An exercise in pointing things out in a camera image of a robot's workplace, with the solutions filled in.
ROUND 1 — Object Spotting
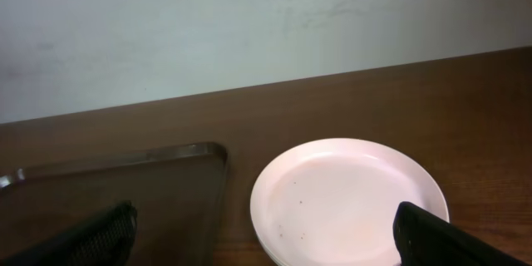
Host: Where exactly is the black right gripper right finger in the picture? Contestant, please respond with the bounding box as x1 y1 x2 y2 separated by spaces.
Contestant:
393 201 528 266

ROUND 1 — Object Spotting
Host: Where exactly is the white plate top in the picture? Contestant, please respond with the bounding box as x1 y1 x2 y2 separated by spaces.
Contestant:
250 138 450 265

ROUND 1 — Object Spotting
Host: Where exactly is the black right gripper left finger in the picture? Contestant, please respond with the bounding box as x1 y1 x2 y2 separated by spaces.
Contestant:
1 201 137 266

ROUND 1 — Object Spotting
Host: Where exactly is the brown serving tray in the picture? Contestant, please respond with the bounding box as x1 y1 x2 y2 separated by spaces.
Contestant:
1 142 228 265

